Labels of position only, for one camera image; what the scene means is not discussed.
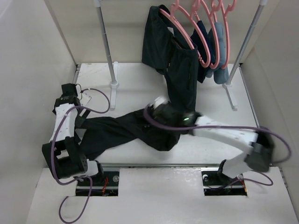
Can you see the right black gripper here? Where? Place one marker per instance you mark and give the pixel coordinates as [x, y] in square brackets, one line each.
[158, 118]

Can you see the black trousers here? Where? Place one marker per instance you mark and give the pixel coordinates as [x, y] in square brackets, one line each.
[103, 133]
[166, 50]

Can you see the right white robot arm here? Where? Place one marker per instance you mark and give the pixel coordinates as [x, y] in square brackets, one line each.
[256, 145]

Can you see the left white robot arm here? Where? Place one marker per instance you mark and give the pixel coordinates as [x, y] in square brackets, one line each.
[62, 154]

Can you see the navy trousers on hanger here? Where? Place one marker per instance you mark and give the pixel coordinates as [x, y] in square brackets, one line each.
[196, 40]

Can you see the black trousers on hanger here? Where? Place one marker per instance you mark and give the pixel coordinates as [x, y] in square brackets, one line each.
[166, 50]

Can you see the light blue jeans on hanger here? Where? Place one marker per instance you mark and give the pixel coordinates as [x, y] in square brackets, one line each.
[220, 75]

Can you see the pink hanger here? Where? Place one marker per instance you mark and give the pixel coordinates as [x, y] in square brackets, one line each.
[217, 16]
[195, 6]
[180, 30]

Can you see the left white rack foot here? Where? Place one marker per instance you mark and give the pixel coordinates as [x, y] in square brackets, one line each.
[114, 93]

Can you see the white rack foot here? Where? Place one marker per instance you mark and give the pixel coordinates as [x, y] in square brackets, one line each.
[114, 93]
[231, 96]

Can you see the right white rack foot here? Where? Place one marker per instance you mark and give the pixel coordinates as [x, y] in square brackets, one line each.
[231, 96]

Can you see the right rack pole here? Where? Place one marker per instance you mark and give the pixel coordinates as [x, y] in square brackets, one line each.
[247, 38]

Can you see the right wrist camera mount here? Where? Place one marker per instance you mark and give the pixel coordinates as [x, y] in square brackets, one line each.
[159, 101]

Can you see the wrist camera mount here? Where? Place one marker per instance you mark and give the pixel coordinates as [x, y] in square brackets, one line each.
[159, 101]
[85, 99]

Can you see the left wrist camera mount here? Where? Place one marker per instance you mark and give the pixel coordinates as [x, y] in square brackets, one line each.
[85, 99]

